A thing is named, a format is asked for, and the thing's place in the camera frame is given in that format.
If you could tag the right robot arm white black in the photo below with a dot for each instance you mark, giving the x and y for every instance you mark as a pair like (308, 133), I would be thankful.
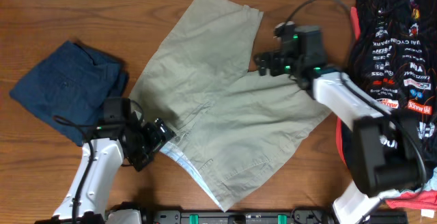
(385, 148)

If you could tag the black printed cycling jersey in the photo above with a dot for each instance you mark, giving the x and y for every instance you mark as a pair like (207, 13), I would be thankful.
(394, 61)

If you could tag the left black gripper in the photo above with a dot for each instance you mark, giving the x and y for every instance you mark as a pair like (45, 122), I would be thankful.
(156, 135)

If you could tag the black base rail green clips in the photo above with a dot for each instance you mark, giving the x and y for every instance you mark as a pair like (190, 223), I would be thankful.
(239, 218)

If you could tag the folded navy blue shorts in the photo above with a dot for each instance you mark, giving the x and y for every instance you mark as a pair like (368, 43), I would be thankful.
(72, 82)

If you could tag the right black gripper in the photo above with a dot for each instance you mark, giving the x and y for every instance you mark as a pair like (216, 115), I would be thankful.
(270, 62)

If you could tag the khaki beige shorts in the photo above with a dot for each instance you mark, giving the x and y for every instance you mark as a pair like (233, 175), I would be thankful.
(234, 129)

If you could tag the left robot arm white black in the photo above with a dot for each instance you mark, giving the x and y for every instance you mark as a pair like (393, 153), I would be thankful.
(106, 147)

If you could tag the light blue garment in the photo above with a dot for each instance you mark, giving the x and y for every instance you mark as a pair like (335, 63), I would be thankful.
(430, 185)

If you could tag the red garment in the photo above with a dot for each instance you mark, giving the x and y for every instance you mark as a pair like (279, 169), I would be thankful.
(423, 200)

